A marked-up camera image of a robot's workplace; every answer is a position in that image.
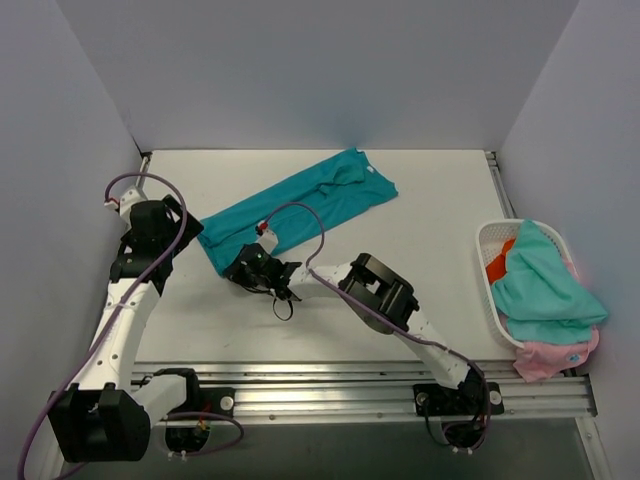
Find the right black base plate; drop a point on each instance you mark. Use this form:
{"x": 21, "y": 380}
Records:
{"x": 433, "y": 400}

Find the teal t-shirt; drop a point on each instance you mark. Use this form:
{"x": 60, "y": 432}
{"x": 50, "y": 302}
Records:
{"x": 322, "y": 196}

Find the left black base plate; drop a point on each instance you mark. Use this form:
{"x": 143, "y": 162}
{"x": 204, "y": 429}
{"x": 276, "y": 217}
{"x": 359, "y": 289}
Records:
{"x": 217, "y": 400}

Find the orange garment in basket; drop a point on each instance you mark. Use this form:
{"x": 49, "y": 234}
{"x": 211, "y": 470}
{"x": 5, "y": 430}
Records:
{"x": 496, "y": 269}

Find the mint green t-shirt in basket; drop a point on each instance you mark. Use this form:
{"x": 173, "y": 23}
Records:
{"x": 540, "y": 297}

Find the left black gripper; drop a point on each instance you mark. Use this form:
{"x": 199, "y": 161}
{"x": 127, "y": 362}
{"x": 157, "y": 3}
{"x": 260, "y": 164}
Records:
{"x": 181, "y": 220}

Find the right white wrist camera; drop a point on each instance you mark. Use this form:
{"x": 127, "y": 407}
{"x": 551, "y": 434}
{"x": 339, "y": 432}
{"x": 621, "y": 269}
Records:
{"x": 266, "y": 238}

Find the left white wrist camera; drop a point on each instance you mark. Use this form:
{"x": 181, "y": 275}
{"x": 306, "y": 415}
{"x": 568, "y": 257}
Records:
{"x": 124, "y": 204}

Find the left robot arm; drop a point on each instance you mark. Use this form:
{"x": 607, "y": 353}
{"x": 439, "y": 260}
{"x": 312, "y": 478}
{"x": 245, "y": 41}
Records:
{"x": 97, "y": 417}

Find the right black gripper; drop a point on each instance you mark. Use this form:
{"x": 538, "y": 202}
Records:
{"x": 240, "y": 267}

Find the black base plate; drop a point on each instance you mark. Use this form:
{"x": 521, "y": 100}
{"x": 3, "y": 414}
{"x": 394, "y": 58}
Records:
{"x": 217, "y": 400}
{"x": 433, "y": 400}

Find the white plastic laundry basket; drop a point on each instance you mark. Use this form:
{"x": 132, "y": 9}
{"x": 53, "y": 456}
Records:
{"x": 489, "y": 241}

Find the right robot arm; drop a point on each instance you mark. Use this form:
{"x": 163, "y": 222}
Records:
{"x": 383, "y": 300}

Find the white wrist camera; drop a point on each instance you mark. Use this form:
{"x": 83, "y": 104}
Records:
{"x": 266, "y": 238}
{"x": 124, "y": 204}

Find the aluminium mounting rail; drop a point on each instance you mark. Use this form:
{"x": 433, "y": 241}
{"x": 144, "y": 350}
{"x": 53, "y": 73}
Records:
{"x": 376, "y": 392}

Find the pink garment in basket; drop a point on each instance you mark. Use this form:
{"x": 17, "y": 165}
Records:
{"x": 538, "y": 361}

